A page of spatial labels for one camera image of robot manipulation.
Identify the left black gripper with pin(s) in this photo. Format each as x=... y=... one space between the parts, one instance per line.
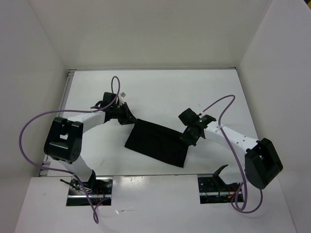
x=128 y=118

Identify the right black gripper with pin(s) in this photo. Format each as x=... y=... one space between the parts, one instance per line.
x=185 y=138

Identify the black skirt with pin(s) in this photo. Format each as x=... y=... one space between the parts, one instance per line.
x=158 y=142

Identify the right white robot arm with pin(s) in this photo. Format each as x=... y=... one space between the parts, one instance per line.
x=259 y=158

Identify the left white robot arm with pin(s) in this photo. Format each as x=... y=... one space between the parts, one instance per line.
x=64 y=140

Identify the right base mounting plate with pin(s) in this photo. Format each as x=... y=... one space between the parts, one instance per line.
x=213 y=191

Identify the base mounting plate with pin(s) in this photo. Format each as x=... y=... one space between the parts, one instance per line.
x=213 y=191
x=77 y=197

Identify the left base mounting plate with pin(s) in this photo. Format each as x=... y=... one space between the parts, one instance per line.
x=77 y=197

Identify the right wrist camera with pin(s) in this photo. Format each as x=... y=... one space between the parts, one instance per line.
x=188 y=117

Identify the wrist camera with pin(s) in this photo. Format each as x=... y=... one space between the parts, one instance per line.
x=188 y=117
x=112 y=100

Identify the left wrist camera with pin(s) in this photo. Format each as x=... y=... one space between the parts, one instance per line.
x=112 y=100

